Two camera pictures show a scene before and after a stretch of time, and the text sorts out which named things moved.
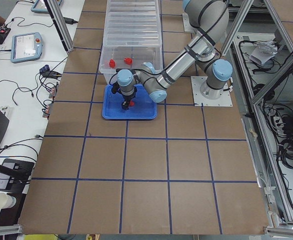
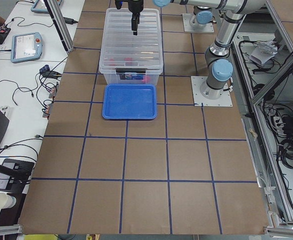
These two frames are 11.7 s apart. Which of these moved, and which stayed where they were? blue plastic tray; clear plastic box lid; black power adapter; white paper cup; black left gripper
Moved: clear plastic box lid; black left gripper
Stayed: blue plastic tray; black power adapter; white paper cup
